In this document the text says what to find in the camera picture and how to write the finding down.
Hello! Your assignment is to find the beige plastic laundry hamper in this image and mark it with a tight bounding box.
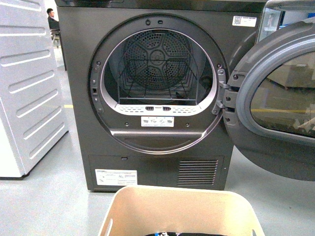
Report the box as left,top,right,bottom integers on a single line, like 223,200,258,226
98,185,264,236

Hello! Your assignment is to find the dark grey tumble dryer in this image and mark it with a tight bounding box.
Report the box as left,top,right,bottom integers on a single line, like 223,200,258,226
56,0,266,192

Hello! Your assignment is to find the open dryer door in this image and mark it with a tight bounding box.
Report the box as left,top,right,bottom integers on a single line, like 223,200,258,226
223,0,315,182

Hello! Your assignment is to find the black printed t-shirt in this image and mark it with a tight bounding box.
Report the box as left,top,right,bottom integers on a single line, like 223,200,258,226
145,230,197,236

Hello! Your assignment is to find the white appliance side panel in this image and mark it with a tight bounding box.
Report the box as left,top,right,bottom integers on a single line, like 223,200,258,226
0,0,68,179

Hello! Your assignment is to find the seated person in background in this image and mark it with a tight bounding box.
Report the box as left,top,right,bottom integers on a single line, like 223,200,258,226
46,8,60,39

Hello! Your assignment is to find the wire drying rack in drum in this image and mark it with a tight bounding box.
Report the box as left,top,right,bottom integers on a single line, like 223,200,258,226
117,58,198,105

